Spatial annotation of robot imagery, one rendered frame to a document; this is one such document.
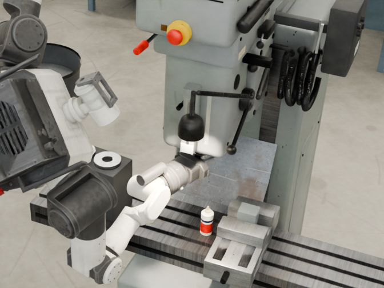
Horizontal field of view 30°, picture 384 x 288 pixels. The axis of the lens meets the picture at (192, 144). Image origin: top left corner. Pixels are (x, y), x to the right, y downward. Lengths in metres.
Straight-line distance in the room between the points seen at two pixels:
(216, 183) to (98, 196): 0.94
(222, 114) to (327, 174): 2.47
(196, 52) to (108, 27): 4.17
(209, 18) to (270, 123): 0.85
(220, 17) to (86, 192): 0.53
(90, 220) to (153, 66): 3.78
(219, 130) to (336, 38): 0.43
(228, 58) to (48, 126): 0.51
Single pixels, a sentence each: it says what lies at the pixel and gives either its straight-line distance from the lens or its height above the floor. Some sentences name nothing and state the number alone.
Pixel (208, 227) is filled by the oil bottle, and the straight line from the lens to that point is 2.35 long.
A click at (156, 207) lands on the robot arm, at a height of 1.23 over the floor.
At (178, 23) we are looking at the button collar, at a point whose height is 1.79.
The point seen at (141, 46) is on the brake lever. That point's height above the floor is 1.71.
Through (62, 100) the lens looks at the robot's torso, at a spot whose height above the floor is 1.61.
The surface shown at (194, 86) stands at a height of 1.55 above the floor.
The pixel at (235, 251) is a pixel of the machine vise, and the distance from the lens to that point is 2.22.
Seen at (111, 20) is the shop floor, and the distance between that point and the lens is 6.18.
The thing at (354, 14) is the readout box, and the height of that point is 1.72.
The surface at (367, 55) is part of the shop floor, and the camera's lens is 5.97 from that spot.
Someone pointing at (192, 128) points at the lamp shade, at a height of 1.49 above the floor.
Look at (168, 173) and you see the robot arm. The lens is 2.09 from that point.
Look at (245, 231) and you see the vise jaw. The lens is 2.23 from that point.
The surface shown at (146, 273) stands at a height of 0.88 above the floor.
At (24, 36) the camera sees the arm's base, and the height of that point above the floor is 1.77.
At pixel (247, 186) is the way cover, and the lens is 2.58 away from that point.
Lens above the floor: 2.50
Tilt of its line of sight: 33 degrees down
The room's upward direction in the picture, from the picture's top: 4 degrees clockwise
